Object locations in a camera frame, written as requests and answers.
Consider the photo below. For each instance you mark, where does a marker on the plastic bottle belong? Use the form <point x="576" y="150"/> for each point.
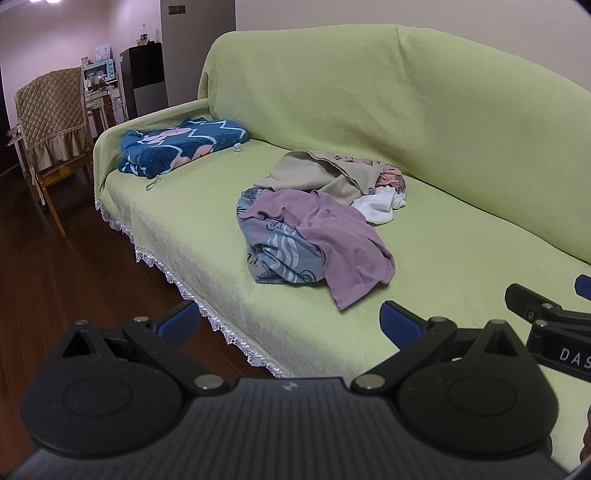
<point x="143" y="34"/>

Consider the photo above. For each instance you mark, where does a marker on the tan quilted chair cover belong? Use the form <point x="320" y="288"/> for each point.
<point x="51" y="110"/>

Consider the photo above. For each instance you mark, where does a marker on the blue-grey patterned garment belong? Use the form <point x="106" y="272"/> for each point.
<point x="277" y="254"/>

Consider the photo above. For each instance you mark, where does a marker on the wooden chair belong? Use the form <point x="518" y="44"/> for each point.
<point x="51" y="173"/>

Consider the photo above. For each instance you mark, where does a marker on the green covered sofa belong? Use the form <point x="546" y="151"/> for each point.
<point x="323" y="92"/>

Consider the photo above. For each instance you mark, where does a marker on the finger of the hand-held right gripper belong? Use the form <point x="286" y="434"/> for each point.
<point x="584" y="282"/>
<point x="526" y="297"/>

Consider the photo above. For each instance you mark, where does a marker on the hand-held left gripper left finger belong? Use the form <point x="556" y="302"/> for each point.
<point x="178" y="323"/>

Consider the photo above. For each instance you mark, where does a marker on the beige garment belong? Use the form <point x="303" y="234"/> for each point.
<point x="304" y="173"/>

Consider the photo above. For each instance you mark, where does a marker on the wooden side table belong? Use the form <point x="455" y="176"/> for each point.
<point x="104" y="108"/>

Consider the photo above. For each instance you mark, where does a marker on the black mini fridge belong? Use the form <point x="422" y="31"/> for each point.
<point x="145" y="78"/>

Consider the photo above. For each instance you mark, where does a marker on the teal toaster oven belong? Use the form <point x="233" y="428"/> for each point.
<point x="98" y="70"/>

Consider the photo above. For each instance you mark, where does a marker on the wall switch plate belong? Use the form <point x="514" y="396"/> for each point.
<point x="176" y="8"/>

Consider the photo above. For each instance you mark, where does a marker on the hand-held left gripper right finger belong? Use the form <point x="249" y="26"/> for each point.
<point x="398" y="323"/>

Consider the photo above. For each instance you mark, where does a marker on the pink floral garment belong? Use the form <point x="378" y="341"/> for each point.
<point x="392" y="177"/>

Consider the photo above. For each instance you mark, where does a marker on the purple garment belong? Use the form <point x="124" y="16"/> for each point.
<point x="341" y="240"/>

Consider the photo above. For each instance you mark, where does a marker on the blue patterned blanket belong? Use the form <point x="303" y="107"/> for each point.
<point x="184" y="143"/>

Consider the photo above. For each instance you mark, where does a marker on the white garment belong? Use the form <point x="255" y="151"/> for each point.
<point x="381" y="205"/>

